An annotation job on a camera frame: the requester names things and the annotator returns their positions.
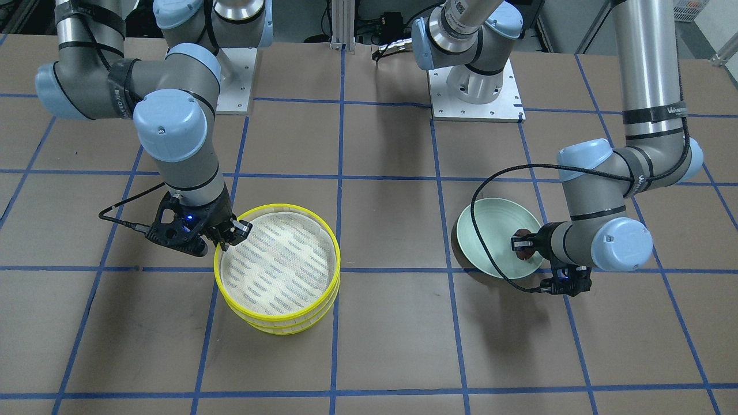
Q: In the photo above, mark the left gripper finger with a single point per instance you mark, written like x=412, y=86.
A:
x=524, y=250
x=523, y=240

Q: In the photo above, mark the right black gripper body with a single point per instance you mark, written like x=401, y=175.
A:
x=214, y=217

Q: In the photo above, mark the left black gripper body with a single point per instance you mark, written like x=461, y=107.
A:
x=543, y=240

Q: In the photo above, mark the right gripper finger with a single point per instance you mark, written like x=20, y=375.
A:
x=236, y=231
x=223, y=245

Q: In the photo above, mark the yellow steamer basket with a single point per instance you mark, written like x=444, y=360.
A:
x=289, y=263

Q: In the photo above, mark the brown bun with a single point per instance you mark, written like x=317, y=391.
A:
x=523, y=231

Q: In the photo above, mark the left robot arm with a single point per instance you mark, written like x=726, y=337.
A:
x=474, y=39

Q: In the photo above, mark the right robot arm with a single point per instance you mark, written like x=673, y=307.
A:
x=172, y=102

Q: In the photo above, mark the yellow steamer with cloth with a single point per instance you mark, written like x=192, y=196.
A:
x=287, y=326

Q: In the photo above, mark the light green plate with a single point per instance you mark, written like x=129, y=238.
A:
x=497, y=220

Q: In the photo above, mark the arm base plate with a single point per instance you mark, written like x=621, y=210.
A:
x=237, y=78
x=458, y=94

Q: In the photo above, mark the aluminium frame post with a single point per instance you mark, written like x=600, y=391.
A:
x=342, y=25

